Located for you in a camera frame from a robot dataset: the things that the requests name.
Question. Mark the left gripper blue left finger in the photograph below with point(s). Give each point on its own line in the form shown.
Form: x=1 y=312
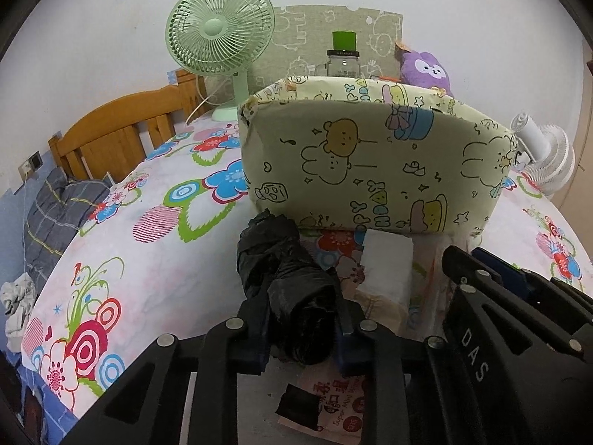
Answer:
x=176 y=391

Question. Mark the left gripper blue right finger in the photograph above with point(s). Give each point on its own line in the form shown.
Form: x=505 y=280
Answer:
x=408 y=385

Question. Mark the pink tissue pack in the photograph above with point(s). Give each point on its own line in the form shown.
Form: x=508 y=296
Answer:
x=341 y=404

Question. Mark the white tissue pack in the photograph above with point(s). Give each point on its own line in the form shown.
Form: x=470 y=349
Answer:
x=387 y=263

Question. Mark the black plastic bag bundle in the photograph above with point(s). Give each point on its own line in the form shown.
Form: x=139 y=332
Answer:
x=297 y=306

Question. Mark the blue bed sheet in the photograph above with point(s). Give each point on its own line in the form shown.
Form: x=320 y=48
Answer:
x=57 y=421

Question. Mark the beige door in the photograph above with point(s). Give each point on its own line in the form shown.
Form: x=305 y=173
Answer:
x=572 y=104

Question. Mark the floral tablecloth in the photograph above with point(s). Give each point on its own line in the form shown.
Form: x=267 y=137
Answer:
x=158 y=255

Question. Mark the white crumpled cloth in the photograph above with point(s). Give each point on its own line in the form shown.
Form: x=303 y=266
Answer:
x=18 y=298

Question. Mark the white floor fan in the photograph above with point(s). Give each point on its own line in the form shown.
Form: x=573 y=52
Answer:
x=545 y=154

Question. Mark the grey plaid pillow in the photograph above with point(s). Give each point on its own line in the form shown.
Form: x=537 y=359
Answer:
x=57 y=212

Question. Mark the yellow cartoon fabric storage box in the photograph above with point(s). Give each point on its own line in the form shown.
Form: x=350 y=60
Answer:
x=358 y=154

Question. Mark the wooden bed headboard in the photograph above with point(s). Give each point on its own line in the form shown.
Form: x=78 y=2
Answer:
x=107 y=140

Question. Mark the purple plush bunny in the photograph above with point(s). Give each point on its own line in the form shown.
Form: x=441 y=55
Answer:
x=423 y=69

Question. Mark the glass mason jar mug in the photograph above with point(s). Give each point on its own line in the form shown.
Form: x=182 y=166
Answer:
x=341 y=64

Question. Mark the green cup on jar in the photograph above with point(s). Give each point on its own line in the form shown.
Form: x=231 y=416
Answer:
x=344 y=41

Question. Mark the green cartoon cardboard panel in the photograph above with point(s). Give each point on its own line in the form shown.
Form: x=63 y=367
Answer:
x=304 y=33

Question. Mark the green desk fan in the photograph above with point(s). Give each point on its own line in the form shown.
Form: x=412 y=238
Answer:
x=220 y=38

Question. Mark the wall power socket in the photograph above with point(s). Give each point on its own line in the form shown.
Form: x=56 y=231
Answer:
x=30 y=166

